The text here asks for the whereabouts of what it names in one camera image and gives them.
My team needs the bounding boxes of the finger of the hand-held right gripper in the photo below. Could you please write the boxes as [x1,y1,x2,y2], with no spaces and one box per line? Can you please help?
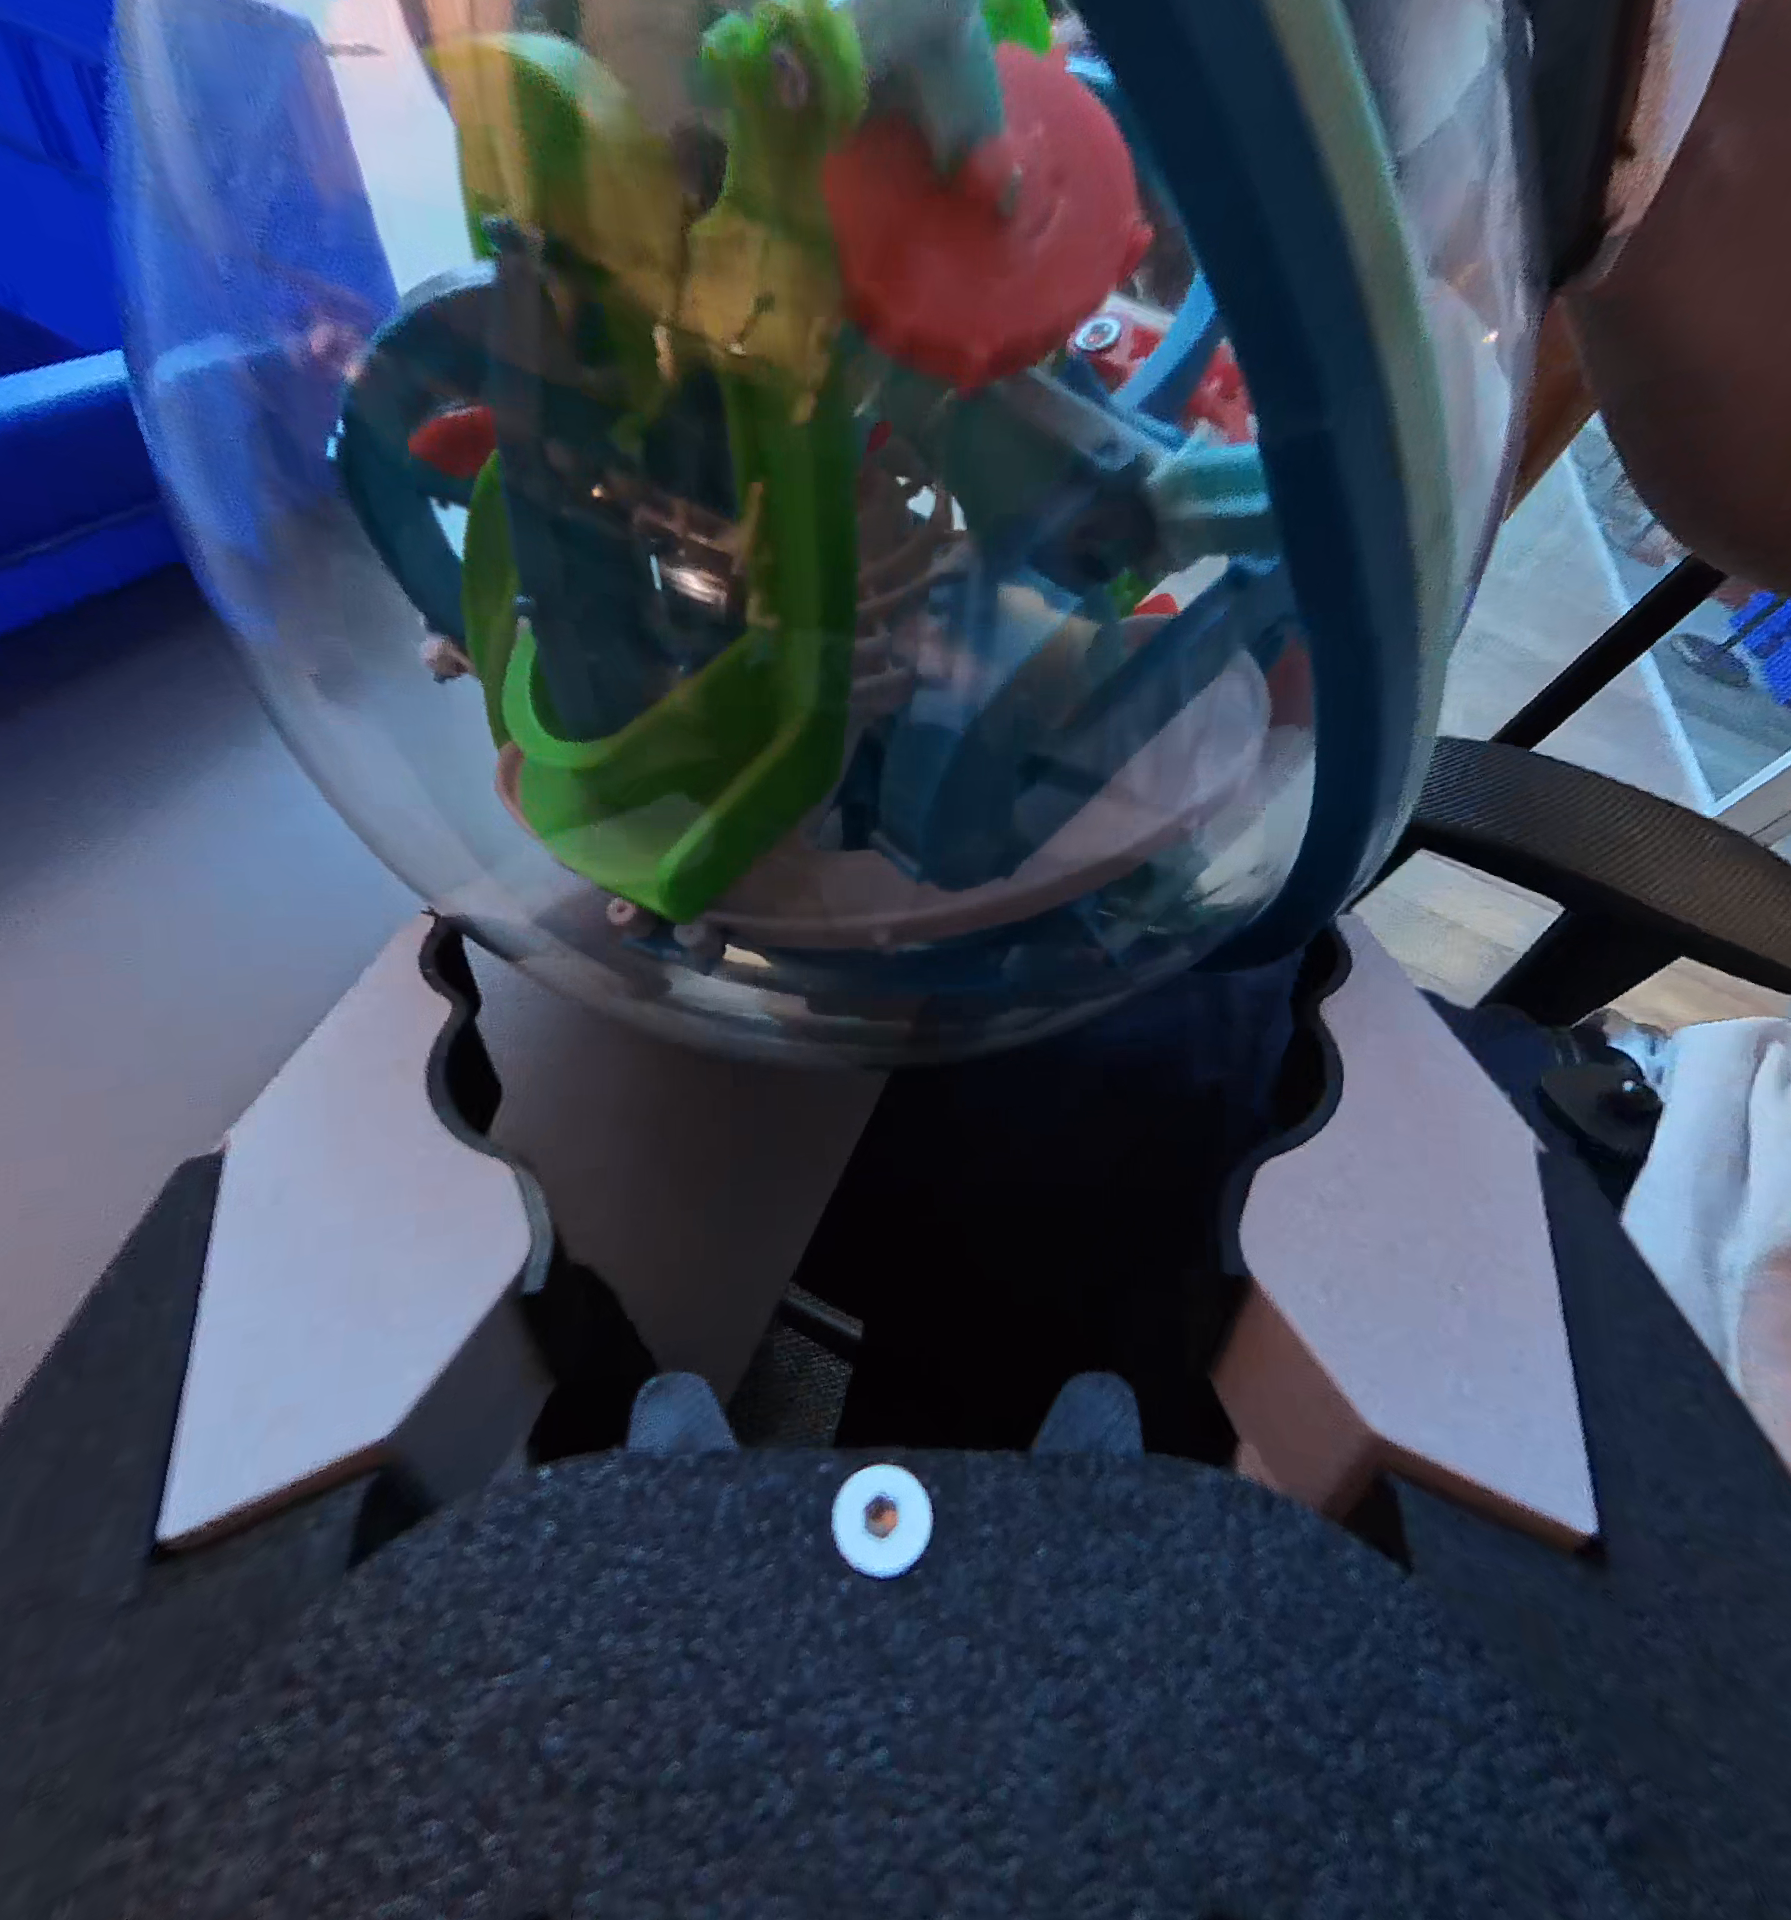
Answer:
[1524,0,1744,295]

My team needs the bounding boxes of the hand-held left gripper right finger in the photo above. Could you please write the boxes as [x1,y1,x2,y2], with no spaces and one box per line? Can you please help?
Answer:
[1213,916,1602,1551]

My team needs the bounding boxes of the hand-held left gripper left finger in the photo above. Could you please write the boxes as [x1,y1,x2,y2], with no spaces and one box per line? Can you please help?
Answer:
[157,911,556,1551]

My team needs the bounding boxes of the clear plastic maze ball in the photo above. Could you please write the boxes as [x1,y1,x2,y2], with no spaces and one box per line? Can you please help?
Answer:
[111,0,1549,1067]

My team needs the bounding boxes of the black office chair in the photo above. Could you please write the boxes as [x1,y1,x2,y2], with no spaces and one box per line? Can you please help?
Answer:
[1352,559,1791,1164]

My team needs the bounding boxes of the blue plastic bin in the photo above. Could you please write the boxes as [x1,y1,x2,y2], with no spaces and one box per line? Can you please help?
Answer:
[0,0,402,668]

